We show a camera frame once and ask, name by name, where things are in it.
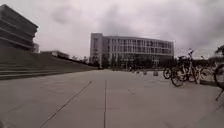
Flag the large pale glass-fronted building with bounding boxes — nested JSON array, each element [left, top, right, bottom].
[[89, 32, 175, 70]]

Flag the row of bollards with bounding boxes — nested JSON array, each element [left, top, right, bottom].
[[128, 66, 160, 77]]

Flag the grey paved plaza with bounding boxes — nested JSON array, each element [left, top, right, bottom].
[[0, 68, 224, 128]]

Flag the low flat building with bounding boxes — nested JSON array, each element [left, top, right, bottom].
[[39, 50, 71, 60]]

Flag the row of parked bicycles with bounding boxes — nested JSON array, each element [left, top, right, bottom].
[[162, 48, 224, 102]]

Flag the wide grey steps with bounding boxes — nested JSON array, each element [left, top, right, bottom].
[[0, 49, 98, 81]]

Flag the grey building with banded storeys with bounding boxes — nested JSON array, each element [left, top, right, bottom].
[[0, 3, 40, 54]]

